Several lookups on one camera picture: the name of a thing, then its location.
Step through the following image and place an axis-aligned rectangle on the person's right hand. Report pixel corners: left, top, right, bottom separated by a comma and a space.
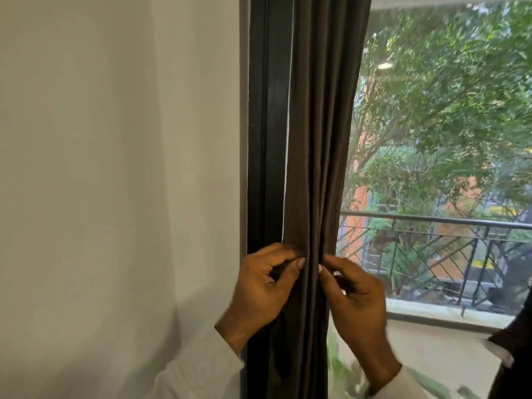
318, 254, 402, 393

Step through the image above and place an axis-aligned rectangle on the person's left hand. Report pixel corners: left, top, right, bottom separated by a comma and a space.
214, 243, 306, 356

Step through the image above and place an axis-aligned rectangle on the dark brown curtain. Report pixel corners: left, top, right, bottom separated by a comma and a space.
484, 286, 532, 399
265, 0, 374, 399

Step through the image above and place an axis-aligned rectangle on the person's right forearm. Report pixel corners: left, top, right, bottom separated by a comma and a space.
365, 366, 429, 399

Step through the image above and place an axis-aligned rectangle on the person's left forearm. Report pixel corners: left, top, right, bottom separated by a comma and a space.
145, 328, 245, 399

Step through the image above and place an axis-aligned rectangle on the orange brick building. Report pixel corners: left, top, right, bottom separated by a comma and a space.
342, 132, 532, 283

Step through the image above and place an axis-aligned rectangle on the black metal balcony railing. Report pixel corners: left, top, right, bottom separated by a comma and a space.
336, 210, 532, 317

